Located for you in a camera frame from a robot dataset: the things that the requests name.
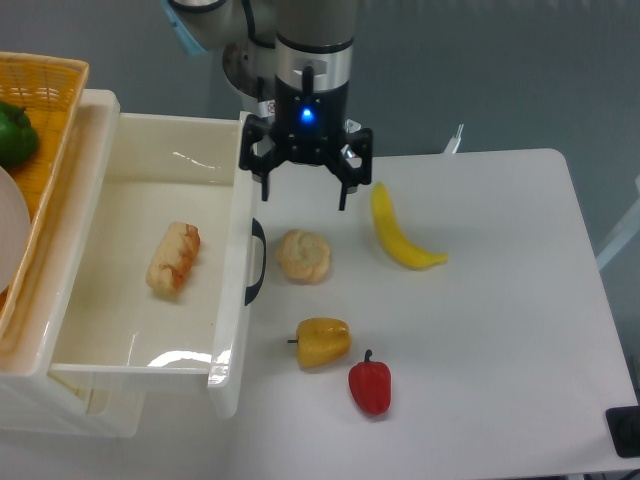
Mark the white frame at right edge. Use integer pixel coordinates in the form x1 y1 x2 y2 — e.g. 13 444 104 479
595 198 639 271

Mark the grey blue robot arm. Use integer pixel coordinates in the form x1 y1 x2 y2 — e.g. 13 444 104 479
163 1 373 206

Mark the white bracket behind table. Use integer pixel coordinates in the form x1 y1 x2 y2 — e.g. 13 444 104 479
443 123 464 155

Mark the yellow banana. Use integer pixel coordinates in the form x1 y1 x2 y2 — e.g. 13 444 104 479
370 182 448 270

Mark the green bell pepper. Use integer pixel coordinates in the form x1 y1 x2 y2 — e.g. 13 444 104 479
1 101 39 169

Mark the white round plate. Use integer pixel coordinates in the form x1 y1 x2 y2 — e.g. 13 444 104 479
0 168 31 291

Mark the red bell pepper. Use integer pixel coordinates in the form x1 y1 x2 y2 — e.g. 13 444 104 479
348 349 392 416

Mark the black device at table edge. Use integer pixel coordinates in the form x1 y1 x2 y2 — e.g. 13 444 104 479
605 405 640 458

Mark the orange woven basket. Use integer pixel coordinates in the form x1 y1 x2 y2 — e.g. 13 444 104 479
1 51 89 332

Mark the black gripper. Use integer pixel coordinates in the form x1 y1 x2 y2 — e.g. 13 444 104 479
239 79 374 211

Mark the long bread roll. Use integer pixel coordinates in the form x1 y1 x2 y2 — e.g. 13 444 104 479
146 222 201 298

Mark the yellow bell pepper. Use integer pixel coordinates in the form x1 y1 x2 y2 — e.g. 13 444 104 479
287 317 352 369

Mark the black top drawer handle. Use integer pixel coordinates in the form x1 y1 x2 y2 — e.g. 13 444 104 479
244 218 267 306

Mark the white drawer cabinet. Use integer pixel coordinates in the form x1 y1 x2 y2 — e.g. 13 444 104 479
1 89 144 437

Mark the round swirl bread bun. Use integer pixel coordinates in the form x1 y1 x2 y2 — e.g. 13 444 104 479
276 229 331 284

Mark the white top drawer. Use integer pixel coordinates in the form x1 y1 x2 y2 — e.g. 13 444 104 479
50 114 263 418

